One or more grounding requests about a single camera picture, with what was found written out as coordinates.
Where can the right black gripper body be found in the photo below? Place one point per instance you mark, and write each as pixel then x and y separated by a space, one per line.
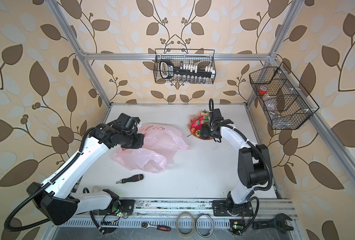
pixel 212 134

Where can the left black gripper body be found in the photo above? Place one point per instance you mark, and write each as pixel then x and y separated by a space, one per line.
pixel 131 140

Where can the pink plastic fruit-print bag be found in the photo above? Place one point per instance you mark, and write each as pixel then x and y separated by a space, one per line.
pixel 161 143

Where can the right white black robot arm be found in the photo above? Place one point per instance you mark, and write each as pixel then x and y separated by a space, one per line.
pixel 254 169

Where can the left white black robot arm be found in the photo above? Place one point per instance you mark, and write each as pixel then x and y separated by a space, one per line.
pixel 54 196

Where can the pink dragon fruit toy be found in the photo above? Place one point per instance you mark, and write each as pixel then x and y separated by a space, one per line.
pixel 198 122

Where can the orange fruit plate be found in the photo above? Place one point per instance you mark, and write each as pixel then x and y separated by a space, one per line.
pixel 193 132

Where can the black orange screwdriver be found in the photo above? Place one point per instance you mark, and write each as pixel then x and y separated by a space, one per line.
pixel 133 179

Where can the red-capped plastic bottle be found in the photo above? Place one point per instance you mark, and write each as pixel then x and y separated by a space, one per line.
pixel 273 105

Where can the black socket set holder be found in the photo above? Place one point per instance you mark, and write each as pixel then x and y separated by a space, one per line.
pixel 168 71

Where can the grey tape roll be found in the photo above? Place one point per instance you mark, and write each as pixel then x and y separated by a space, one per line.
pixel 204 226

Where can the clear tape roll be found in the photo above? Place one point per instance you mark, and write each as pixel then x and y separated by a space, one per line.
pixel 185 224

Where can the black adjustable wrench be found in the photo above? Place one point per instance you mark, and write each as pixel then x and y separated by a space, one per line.
pixel 278 223

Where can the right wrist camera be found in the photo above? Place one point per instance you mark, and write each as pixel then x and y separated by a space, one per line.
pixel 215 115

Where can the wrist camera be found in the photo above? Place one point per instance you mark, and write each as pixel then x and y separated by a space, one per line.
pixel 215 115
pixel 128 124

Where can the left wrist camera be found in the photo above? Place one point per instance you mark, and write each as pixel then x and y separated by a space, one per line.
pixel 128 124

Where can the centre black wire basket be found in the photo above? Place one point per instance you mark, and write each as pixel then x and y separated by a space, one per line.
pixel 201 57

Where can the black wire basket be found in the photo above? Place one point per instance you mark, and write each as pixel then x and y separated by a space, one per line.
pixel 285 101
pixel 201 57

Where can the right black wire basket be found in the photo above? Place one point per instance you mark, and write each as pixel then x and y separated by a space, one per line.
pixel 285 101

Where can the red-handled ratchet wrench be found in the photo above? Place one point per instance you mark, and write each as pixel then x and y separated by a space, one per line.
pixel 146 225

